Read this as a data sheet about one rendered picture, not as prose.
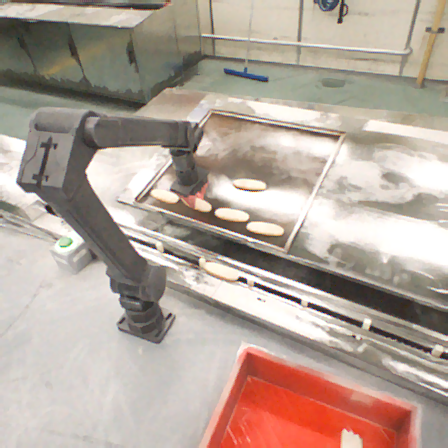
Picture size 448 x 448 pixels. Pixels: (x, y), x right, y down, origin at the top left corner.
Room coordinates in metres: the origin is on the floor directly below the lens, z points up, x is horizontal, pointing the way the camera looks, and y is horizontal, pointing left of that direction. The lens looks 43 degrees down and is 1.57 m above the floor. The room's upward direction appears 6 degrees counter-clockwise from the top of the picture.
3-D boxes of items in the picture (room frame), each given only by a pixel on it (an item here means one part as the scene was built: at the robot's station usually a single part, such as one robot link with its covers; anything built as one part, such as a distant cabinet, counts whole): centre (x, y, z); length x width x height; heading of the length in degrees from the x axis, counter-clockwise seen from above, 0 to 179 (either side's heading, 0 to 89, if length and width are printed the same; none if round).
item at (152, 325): (0.52, 0.20, 0.86); 0.12 x 0.09 x 0.08; 63
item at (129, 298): (0.54, 0.19, 0.94); 0.09 x 0.05 x 0.10; 159
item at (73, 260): (0.75, 0.42, 0.84); 0.08 x 0.08 x 0.11; 57
